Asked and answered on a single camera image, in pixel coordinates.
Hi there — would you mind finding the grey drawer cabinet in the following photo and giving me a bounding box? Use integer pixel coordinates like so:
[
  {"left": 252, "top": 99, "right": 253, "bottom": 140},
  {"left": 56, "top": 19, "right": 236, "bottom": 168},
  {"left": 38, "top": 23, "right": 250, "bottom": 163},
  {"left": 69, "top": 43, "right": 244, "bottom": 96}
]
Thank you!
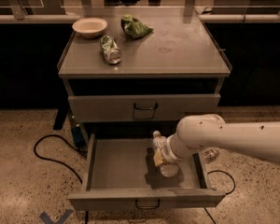
[{"left": 59, "top": 7, "right": 231, "bottom": 138}]

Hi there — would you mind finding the blue power adapter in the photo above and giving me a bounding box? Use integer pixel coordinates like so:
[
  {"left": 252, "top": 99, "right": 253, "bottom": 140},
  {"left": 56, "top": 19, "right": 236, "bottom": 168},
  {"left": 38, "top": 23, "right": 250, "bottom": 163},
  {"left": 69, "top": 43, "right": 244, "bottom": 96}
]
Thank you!
[{"left": 71, "top": 126, "right": 86, "bottom": 148}]

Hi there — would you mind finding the green chip bag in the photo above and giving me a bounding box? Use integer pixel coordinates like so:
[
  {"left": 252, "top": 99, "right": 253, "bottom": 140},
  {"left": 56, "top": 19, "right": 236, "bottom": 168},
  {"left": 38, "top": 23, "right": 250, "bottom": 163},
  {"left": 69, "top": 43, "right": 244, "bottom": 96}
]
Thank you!
[{"left": 120, "top": 14, "right": 153, "bottom": 39}]

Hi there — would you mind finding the green soda can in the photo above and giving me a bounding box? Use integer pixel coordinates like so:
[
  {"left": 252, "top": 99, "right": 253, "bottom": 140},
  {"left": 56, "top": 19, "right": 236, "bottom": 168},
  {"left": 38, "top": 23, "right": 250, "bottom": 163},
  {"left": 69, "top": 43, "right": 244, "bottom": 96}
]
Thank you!
[{"left": 100, "top": 35, "right": 122, "bottom": 64}]

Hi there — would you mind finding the closed upper grey drawer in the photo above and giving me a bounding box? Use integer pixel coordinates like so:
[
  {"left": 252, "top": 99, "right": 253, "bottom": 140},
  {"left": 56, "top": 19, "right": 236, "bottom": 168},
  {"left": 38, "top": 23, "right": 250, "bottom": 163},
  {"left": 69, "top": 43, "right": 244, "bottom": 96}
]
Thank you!
[{"left": 68, "top": 94, "right": 220, "bottom": 122}]

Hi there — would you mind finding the open middle grey drawer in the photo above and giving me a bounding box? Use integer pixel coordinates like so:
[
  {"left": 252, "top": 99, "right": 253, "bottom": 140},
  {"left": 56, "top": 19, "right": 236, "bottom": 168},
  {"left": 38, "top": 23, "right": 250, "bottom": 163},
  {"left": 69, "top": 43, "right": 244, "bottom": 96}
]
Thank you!
[{"left": 69, "top": 134, "right": 225, "bottom": 211}]

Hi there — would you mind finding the black cable on floor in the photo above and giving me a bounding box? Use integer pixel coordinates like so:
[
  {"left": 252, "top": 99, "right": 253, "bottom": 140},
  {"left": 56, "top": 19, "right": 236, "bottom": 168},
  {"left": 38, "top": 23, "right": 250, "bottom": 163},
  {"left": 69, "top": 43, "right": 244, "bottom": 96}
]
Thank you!
[{"left": 33, "top": 134, "right": 88, "bottom": 185}]

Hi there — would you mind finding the clear plastic water bottle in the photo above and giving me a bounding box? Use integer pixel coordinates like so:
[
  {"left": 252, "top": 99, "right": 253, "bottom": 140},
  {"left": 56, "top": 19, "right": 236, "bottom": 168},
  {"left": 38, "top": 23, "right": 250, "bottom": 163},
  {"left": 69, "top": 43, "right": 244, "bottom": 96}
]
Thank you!
[{"left": 153, "top": 131, "right": 179, "bottom": 177}]

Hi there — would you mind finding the blue tape cross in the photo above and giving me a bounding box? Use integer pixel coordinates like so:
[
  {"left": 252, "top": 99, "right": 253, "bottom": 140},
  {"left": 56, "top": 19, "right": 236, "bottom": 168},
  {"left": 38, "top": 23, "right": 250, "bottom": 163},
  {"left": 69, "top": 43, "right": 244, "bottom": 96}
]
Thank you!
[{"left": 39, "top": 209, "right": 74, "bottom": 224}]

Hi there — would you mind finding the small bottle on floor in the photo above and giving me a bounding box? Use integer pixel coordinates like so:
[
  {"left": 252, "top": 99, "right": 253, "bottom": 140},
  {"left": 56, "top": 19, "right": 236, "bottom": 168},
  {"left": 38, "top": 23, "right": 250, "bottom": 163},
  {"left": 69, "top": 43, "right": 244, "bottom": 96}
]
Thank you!
[{"left": 205, "top": 149, "right": 219, "bottom": 163}]

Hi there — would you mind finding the black cable right floor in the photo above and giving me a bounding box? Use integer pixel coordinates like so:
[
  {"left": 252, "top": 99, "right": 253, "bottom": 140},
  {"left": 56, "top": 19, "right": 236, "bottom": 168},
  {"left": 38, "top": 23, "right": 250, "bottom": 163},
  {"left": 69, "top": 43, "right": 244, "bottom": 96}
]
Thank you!
[{"left": 203, "top": 169, "right": 237, "bottom": 224}]

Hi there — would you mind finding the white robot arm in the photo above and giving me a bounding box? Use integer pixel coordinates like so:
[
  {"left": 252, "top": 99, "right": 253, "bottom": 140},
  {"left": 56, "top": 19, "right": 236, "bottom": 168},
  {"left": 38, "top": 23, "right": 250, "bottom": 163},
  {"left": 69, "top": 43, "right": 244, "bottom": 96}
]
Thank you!
[{"left": 153, "top": 114, "right": 280, "bottom": 166}]

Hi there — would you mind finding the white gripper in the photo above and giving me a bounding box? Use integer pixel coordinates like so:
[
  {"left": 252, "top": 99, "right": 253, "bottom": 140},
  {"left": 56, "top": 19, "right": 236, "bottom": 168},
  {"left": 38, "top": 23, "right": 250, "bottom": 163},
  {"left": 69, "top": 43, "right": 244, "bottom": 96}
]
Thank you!
[{"left": 153, "top": 133, "right": 187, "bottom": 167}]

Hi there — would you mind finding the white bowl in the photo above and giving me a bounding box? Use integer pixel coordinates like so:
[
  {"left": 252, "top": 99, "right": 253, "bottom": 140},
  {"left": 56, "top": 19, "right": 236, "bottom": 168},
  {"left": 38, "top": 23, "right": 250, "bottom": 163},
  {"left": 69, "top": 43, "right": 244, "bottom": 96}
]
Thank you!
[{"left": 72, "top": 18, "right": 107, "bottom": 38}]

